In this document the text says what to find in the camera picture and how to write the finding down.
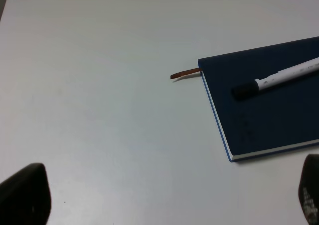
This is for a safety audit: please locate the white marker pen black cap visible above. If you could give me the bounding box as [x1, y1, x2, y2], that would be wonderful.
[231, 58, 319, 100]

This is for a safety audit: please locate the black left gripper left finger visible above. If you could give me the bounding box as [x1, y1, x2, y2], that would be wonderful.
[0, 163, 51, 225]

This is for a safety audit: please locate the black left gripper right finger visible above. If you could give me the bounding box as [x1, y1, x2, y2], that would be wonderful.
[298, 154, 319, 225]

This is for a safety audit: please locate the blue hardcover notebook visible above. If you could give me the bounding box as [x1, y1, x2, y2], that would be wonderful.
[170, 36, 319, 163]

